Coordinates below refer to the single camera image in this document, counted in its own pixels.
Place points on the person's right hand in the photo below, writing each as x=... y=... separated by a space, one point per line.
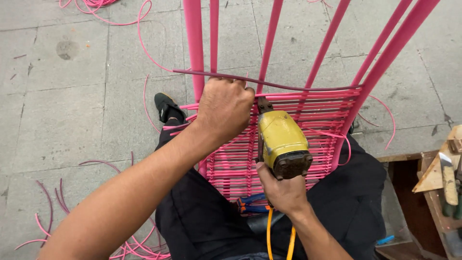
x=285 y=195

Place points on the person's left hand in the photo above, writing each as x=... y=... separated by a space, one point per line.
x=222 y=110

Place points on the person's left fingers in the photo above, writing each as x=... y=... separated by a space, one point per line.
x=234 y=83

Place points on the yellow pneumatic staple gun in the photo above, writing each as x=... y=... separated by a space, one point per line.
x=279 y=137

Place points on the black shoe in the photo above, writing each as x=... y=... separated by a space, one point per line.
x=166 y=106

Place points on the person's black trousers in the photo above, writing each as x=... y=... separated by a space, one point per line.
x=202 y=220

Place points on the triangular wooden piece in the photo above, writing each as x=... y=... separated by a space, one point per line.
x=429 y=177

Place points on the small blue tool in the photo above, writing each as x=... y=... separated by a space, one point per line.
x=385 y=239

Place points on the wooden tool box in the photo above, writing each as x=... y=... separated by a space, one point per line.
x=429 y=213

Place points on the pink woven chair frame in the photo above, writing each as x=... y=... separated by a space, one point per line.
x=195 y=39

